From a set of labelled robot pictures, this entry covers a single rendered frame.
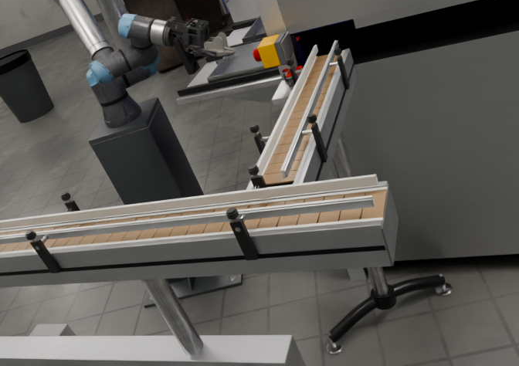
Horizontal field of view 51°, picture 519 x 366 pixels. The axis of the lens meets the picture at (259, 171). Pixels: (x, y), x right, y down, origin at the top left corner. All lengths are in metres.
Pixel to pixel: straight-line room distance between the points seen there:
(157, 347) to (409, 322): 0.92
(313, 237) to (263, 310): 1.30
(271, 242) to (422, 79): 0.86
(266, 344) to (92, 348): 0.51
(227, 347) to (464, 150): 0.94
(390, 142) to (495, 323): 0.68
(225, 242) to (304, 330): 1.12
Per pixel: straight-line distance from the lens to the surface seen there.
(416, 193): 1.89
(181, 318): 1.32
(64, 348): 1.66
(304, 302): 2.19
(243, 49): 2.09
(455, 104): 1.71
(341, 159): 1.57
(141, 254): 1.12
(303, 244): 0.96
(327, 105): 1.34
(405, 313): 2.04
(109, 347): 1.56
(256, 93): 1.90
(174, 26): 1.69
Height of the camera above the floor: 1.49
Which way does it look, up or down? 29 degrees down
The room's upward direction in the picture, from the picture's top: 22 degrees counter-clockwise
